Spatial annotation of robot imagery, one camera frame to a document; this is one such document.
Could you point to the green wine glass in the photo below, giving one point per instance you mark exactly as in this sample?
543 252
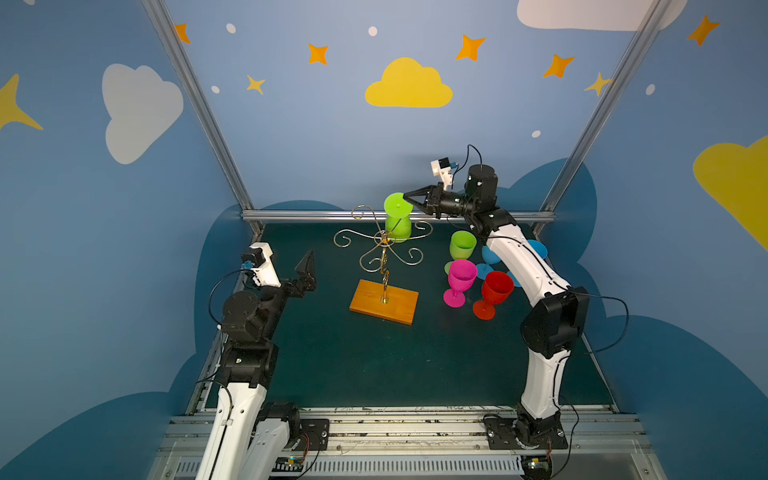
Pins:
398 222
462 245

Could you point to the right small circuit board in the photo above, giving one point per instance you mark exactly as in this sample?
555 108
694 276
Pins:
536 468

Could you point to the left aluminium frame post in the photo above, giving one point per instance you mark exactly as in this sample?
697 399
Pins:
162 22

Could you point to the aluminium frame post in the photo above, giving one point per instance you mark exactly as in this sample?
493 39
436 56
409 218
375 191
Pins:
640 44
162 22

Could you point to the wooden base wire glass rack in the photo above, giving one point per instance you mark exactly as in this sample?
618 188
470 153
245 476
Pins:
380 299

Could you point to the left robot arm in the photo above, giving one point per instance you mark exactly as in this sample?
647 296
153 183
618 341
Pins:
249 433

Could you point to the red wine glass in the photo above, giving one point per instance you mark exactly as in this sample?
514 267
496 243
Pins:
493 294

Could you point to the left small circuit board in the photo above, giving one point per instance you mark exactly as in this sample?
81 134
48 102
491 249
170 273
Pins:
291 465

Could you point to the small circuit board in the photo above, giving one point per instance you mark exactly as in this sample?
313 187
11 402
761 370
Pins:
291 465
536 468

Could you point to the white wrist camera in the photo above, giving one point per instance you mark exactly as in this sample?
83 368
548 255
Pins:
444 170
257 259

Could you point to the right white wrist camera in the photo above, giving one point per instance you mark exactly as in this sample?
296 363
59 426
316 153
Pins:
444 170

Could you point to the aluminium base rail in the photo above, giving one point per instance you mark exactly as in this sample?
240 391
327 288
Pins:
474 442

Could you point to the right aluminium frame post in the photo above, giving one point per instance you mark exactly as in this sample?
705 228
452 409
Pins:
640 44

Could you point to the blue wine glass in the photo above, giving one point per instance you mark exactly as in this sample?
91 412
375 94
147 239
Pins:
540 249
489 259

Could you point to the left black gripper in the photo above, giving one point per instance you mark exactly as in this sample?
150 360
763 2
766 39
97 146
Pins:
291 285

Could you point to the pink wine glass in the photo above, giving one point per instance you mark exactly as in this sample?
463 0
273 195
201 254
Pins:
461 276

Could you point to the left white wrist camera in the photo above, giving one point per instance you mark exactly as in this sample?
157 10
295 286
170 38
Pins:
257 259

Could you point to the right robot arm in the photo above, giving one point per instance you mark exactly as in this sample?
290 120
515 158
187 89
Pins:
558 315

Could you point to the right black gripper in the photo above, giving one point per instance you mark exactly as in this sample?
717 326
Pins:
435 200

